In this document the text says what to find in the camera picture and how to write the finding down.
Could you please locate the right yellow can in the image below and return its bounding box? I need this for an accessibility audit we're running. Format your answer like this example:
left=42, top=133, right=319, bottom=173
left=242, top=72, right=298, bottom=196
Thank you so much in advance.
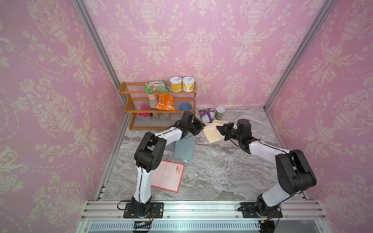
left=182, top=77, right=195, bottom=92

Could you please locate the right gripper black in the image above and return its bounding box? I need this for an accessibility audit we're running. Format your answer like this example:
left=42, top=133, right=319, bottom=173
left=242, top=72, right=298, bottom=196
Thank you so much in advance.
left=217, top=122, right=244, bottom=143

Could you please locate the pink item on shelf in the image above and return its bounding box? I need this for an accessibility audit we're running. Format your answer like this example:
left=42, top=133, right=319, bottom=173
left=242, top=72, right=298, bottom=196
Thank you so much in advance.
left=137, top=104, right=152, bottom=119

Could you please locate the aluminium front rail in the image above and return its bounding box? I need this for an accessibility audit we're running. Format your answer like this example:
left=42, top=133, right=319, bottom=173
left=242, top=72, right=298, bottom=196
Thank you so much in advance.
left=81, top=200, right=326, bottom=221

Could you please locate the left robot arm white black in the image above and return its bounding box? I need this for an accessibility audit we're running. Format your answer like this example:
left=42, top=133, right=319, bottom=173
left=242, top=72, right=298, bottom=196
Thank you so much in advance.
left=131, top=111, right=206, bottom=216

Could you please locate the purple snack bag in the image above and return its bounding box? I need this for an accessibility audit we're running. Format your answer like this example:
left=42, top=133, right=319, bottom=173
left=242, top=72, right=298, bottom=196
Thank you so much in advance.
left=198, top=108, right=216, bottom=124

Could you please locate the dark grey envelope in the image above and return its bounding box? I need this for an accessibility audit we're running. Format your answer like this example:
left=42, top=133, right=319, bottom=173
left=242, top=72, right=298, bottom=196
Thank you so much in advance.
left=165, top=141, right=176, bottom=151

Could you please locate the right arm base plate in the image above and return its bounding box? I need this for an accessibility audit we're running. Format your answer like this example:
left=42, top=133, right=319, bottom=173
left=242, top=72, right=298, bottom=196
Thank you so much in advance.
left=238, top=202, right=283, bottom=218

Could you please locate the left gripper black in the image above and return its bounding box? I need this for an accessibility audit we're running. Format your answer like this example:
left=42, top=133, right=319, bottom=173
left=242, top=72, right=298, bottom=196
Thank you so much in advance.
left=186, top=117, right=207, bottom=136

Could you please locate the green snack bag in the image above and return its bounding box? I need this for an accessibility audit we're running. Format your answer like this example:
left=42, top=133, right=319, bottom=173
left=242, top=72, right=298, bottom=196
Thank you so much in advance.
left=144, top=81, right=169, bottom=95

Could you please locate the blue lid cup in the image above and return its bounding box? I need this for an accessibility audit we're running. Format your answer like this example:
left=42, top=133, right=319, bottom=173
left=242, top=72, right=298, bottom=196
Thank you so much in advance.
left=178, top=103, right=193, bottom=111

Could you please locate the wooden three-tier shelf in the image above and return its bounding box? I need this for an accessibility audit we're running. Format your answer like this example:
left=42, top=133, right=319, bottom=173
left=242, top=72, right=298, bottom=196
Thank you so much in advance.
left=119, top=82, right=197, bottom=130

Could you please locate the orange snack bag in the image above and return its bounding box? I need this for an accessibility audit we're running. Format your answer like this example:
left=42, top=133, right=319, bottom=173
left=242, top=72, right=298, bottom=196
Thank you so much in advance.
left=156, top=94, right=175, bottom=111

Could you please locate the yellow can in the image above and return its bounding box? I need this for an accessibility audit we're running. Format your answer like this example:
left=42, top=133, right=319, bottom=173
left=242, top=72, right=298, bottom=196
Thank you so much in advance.
left=182, top=77, right=195, bottom=92
left=170, top=77, right=183, bottom=92

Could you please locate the beige bottle on shelf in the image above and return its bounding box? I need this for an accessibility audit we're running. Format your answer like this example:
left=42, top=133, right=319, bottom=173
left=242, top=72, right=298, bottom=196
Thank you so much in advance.
left=148, top=93, right=158, bottom=109

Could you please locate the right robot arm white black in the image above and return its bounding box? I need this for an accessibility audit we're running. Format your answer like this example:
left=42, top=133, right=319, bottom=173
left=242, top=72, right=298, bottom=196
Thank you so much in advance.
left=216, top=119, right=317, bottom=217

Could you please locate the green instant noodle cup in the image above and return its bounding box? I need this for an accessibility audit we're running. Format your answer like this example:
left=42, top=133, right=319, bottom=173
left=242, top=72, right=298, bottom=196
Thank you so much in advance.
left=215, top=106, right=225, bottom=120

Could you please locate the left yellow can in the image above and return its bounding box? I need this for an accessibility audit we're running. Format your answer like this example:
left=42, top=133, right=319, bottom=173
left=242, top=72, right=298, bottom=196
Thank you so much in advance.
left=170, top=77, right=183, bottom=92

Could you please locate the teal blue envelope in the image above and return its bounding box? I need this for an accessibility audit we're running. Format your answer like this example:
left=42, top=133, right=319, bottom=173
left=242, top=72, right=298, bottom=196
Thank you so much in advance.
left=174, top=133, right=196, bottom=161

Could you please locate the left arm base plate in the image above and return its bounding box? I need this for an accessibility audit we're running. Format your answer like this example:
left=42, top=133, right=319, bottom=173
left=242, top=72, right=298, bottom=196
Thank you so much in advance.
left=123, top=202, right=164, bottom=219

